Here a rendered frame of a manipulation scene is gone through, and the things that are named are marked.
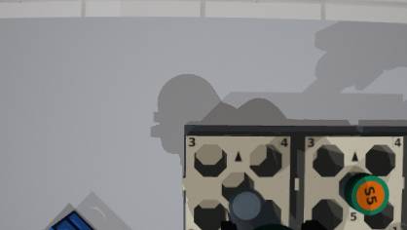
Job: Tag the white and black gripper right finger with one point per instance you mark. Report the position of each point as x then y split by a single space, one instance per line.
312 225

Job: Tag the green-capped sample tube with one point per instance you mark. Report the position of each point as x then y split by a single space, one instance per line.
364 192

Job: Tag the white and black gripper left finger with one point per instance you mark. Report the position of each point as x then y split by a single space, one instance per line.
228 225

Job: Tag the blue tube rack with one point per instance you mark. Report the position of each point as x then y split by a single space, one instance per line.
67 223

